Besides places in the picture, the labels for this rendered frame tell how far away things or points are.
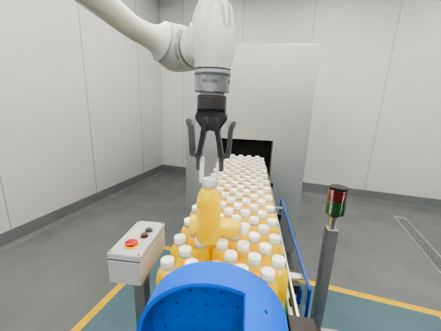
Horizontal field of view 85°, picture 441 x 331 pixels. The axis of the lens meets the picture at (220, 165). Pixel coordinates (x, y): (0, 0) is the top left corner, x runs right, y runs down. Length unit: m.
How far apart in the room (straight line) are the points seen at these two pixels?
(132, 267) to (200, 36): 0.63
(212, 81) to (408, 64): 4.30
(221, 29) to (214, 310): 0.59
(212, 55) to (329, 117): 4.00
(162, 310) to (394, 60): 4.53
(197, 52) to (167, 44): 0.11
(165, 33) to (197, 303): 0.63
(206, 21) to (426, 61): 4.39
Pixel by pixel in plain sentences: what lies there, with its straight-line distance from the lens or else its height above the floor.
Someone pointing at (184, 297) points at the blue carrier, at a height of 1.15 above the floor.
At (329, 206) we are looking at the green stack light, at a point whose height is 1.19.
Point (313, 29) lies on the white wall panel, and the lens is 4.63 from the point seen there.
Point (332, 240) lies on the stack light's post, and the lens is 0.99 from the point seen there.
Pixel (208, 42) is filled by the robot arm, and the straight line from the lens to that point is 0.60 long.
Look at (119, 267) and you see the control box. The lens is 0.81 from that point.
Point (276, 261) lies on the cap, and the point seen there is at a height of 1.09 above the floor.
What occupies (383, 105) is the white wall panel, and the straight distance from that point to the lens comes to 4.65.
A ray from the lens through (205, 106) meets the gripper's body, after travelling 0.60.
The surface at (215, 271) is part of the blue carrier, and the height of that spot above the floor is 1.23.
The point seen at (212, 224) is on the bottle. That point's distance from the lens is 0.69.
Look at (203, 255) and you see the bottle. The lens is 0.83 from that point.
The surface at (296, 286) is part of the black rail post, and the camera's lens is 0.88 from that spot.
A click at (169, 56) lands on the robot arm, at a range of 0.71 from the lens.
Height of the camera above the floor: 1.53
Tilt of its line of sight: 15 degrees down
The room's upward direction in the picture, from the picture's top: 2 degrees clockwise
